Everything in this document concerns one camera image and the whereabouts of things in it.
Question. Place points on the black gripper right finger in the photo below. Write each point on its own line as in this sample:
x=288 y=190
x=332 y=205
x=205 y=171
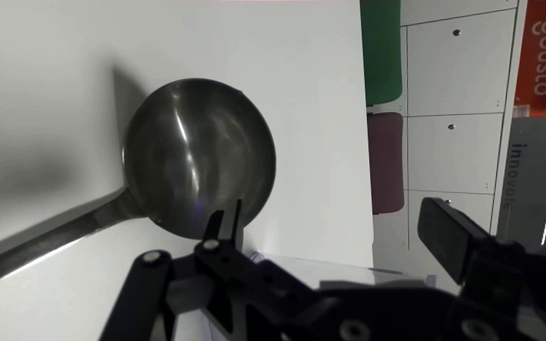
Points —
x=457 y=243

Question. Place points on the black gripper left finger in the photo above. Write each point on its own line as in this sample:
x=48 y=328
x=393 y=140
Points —
x=224 y=227

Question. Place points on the steel ladle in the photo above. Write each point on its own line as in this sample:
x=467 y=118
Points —
x=192 y=148

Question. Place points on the white cabinet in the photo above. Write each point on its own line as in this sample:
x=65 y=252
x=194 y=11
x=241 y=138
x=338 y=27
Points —
x=457 y=72

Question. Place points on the maroon chair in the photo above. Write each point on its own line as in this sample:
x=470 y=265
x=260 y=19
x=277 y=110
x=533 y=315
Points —
x=385 y=161

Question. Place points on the green chair left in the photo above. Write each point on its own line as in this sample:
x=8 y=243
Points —
x=381 y=49

